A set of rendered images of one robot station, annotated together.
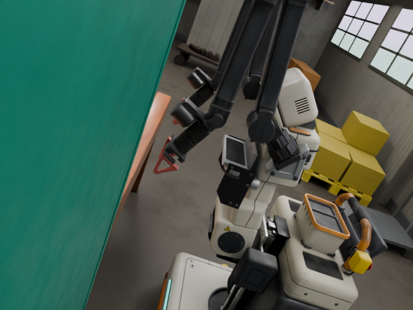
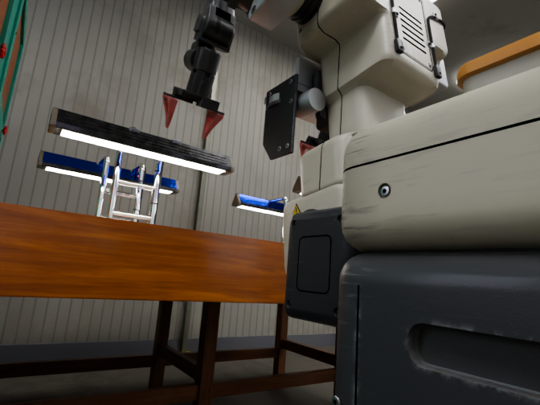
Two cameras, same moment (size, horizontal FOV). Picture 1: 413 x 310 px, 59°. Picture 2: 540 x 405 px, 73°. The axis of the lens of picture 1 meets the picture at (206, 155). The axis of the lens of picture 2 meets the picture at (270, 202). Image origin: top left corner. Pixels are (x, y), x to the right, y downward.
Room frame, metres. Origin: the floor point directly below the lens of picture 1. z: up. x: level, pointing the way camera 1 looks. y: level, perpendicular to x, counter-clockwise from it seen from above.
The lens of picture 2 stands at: (0.81, -0.73, 0.66)
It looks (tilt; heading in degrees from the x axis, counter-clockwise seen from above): 11 degrees up; 62
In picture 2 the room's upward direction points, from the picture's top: 4 degrees clockwise
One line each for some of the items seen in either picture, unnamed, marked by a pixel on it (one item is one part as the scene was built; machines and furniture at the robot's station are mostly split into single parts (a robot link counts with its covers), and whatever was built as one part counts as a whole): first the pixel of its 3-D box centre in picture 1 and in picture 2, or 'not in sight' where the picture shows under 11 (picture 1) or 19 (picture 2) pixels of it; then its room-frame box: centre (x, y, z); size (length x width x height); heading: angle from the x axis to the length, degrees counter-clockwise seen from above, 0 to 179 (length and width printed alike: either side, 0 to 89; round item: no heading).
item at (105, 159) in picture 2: not in sight; (113, 209); (0.95, 1.02, 0.90); 0.20 x 0.19 x 0.45; 7
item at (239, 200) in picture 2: not in sight; (278, 208); (1.90, 1.21, 1.08); 0.62 x 0.08 x 0.07; 7
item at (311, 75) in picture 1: (287, 79); not in sight; (7.38, -0.88, 0.35); 1.24 x 0.86 x 0.71; 8
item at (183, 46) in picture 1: (210, 48); not in sight; (6.71, 0.68, 0.43); 1.13 x 0.63 x 0.86; 95
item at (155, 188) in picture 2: not in sight; (140, 198); (1.00, 0.62, 0.90); 0.20 x 0.19 x 0.45; 7
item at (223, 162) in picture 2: not in sight; (152, 145); (1.00, 0.54, 1.08); 0.62 x 0.08 x 0.07; 7
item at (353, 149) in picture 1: (343, 147); not in sight; (4.34, -1.49, 0.36); 1.31 x 0.99 x 0.73; 7
